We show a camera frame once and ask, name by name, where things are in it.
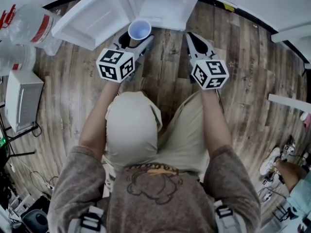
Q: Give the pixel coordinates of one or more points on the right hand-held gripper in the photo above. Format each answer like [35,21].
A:
[211,74]

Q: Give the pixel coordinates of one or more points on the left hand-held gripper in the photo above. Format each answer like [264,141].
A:
[114,64]

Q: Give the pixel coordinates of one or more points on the blue cup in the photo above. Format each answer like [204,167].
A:
[139,30]

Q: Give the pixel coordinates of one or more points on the person's left forearm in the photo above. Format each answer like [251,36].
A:
[97,120]

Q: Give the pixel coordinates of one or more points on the person's right forearm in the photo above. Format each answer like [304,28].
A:
[216,125]

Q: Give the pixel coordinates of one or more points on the yellow tape piece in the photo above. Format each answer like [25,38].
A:
[229,7]

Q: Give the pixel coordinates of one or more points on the person's beige shorts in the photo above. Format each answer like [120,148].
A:
[131,130]

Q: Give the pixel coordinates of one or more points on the white table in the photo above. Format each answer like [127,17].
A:
[286,102]

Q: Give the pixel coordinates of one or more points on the clear plastic water jug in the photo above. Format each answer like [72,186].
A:
[6,17]
[14,59]
[29,25]

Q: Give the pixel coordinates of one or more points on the white vented appliance box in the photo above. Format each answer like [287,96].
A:
[22,98]

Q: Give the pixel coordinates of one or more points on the pink item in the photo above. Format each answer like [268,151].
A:
[307,120]

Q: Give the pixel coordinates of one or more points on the spare hand-held gripper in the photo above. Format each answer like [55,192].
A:
[289,148]

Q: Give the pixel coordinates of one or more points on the person's brown printed shirt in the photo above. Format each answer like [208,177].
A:
[158,203]

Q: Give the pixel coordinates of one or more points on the black folding side table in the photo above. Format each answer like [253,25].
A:
[14,152]

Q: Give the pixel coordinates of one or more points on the black metal rack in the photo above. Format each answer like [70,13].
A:
[283,213]

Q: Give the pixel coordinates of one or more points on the black office chair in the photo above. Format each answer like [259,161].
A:
[35,217]

